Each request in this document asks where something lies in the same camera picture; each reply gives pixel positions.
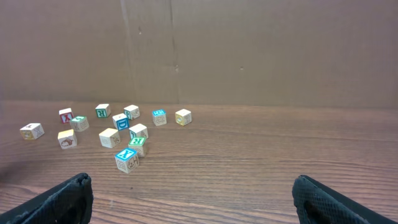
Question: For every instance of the green 4 block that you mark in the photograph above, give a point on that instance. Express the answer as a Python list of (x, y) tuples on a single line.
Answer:
[(79, 123)]

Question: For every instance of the wooden block blue D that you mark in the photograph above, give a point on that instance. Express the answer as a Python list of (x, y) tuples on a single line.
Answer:
[(121, 121)]

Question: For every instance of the wooden block yellow side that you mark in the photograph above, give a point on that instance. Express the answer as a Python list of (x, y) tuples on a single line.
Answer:
[(183, 117)]

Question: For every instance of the blue H block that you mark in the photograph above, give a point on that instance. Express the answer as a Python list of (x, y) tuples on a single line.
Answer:
[(159, 117)]

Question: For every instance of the blue X block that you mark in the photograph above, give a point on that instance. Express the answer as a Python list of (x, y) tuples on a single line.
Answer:
[(127, 160)]

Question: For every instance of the wooden block animal picture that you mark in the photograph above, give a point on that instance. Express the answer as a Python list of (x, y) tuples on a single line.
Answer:
[(32, 131)]

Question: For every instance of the wooden block green E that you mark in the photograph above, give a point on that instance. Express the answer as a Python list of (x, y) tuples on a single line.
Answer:
[(103, 110)]

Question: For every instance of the wooden block teal side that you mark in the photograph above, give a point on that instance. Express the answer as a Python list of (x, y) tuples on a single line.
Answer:
[(132, 112)]

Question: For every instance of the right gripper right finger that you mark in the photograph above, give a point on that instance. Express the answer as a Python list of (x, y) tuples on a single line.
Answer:
[(319, 204)]

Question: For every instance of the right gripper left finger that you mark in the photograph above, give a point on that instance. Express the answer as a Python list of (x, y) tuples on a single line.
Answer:
[(68, 202)]

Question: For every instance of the wooden block green side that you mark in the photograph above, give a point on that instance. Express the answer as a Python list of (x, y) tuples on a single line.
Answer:
[(138, 130)]

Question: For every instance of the green R block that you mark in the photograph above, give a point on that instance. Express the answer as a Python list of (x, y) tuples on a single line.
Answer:
[(139, 145)]

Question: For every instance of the yellow top tilted block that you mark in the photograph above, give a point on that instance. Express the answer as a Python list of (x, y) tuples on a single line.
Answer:
[(67, 139)]

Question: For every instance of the wooden block red side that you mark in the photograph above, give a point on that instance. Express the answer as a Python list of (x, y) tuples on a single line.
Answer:
[(66, 115)]

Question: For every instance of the cardboard backdrop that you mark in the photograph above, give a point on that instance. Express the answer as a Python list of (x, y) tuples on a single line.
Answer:
[(284, 53)]

